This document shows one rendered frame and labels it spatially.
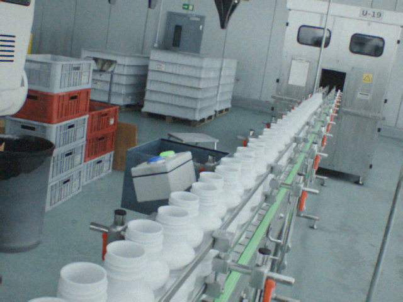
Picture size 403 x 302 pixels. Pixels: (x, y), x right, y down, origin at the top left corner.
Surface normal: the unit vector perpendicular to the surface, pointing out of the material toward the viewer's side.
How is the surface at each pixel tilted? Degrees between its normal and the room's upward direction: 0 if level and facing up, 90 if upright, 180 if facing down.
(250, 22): 90
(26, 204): 94
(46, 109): 90
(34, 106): 90
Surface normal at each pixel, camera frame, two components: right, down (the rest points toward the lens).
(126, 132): -0.29, 0.40
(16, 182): 0.40, 0.33
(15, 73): 0.94, 0.21
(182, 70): -0.25, 0.18
